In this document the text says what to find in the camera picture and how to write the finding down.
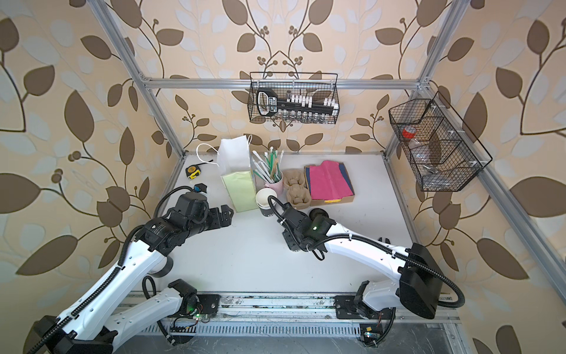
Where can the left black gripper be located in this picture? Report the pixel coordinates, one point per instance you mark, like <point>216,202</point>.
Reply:
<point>226,218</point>

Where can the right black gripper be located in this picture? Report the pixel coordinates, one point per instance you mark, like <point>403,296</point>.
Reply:
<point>290,241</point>

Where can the black paper cups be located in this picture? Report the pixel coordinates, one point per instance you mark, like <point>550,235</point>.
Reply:
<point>262,197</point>

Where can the black coffee cup lids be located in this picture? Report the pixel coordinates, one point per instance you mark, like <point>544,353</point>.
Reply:
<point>318,214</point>

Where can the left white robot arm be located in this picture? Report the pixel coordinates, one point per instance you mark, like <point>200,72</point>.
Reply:
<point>90,324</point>

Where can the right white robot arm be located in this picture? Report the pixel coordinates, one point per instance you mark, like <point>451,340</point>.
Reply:
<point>413,281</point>

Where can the stacked pulp carriers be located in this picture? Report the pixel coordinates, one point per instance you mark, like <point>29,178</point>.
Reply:
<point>295,184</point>

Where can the cardboard tray with napkins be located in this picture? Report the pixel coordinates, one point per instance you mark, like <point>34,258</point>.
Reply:
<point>329,183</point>

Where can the yellow black tape measure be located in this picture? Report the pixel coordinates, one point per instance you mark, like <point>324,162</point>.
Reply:
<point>193,171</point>

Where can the pink cup with straws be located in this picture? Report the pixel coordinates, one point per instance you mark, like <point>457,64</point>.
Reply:
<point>267,168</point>

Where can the black tool in basket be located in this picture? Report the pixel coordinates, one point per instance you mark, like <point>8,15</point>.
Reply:
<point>267,102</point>

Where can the red capped plastic bottle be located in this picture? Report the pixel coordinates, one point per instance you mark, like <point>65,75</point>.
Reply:
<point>409,132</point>

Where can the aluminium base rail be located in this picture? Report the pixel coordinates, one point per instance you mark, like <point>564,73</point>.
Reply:
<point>272,314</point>

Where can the back black wire basket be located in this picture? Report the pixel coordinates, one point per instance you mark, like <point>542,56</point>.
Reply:
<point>303,97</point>

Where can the side black wire basket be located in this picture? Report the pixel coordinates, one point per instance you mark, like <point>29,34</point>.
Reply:
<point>446,154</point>

